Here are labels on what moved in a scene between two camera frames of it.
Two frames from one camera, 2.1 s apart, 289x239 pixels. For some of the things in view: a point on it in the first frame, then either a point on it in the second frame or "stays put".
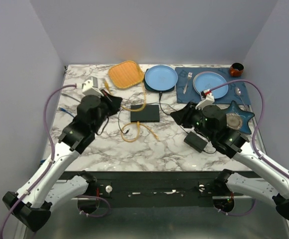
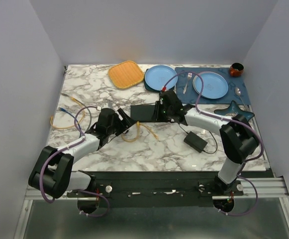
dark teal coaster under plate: x=149 y=89 stays put
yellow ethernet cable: x=144 y=92 -> x=72 y=98
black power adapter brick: x=195 y=142 stays put
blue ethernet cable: x=62 y=109 stays put
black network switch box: x=149 y=113 stays put
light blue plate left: x=161 y=77 stays put
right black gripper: x=184 y=114 -> x=156 y=116
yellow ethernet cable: x=138 y=125 stays put
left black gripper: x=115 y=102 -> x=126 y=123
